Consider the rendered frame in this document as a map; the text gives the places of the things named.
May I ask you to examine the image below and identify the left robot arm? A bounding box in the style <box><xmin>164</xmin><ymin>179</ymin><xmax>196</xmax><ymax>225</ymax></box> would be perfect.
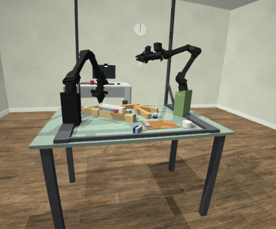
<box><xmin>154</xmin><ymin>42</ymin><xmax>202</xmax><ymax>91</ymax></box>

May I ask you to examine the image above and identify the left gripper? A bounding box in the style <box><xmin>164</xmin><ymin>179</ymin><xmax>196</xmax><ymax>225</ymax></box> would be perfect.
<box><xmin>136</xmin><ymin>50</ymin><xmax>155</xmax><ymax>63</ymax></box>

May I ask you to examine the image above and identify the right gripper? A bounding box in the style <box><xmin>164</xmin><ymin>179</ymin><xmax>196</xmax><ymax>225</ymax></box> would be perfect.
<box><xmin>92</xmin><ymin>86</ymin><xmax>108</xmax><ymax>104</ymax></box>

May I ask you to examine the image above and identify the brown flat board with grey clip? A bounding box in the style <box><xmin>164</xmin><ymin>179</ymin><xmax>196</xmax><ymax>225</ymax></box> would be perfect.
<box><xmin>141</xmin><ymin>120</ymin><xmax>179</xmax><ymax>130</ymax></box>

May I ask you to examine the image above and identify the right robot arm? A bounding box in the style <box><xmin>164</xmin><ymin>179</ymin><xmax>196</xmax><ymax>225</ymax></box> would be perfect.
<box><xmin>63</xmin><ymin>50</ymin><xmax>108</xmax><ymax>93</ymax></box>

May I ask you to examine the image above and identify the clear rectangular channel cover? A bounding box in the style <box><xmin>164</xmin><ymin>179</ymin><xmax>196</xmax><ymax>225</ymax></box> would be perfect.
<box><xmin>99</xmin><ymin>104</ymin><xmax>123</xmax><ymax>115</ymax></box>

